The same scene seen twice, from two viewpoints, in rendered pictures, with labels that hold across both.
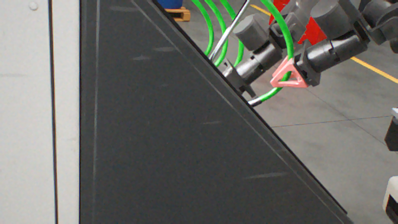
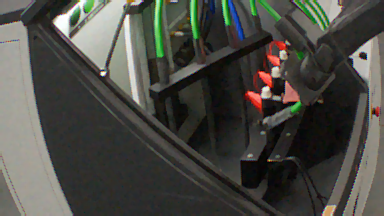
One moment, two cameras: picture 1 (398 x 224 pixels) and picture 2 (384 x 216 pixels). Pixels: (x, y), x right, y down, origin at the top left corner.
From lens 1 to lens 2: 98 cm
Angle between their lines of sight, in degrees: 47
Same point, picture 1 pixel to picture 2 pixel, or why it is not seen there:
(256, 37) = not seen: hidden behind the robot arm
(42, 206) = (36, 155)
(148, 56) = (53, 69)
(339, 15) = (288, 29)
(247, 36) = not seen: hidden behind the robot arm
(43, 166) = (30, 130)
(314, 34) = not seen: outside the picture
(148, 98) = (59, 98)
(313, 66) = (303, 80)
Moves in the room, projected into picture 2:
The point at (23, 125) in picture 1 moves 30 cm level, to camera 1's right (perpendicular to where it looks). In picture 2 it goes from (19, 104) to (78, 163)
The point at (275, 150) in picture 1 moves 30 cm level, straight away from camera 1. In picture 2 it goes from (187, 175) to (327, 102)
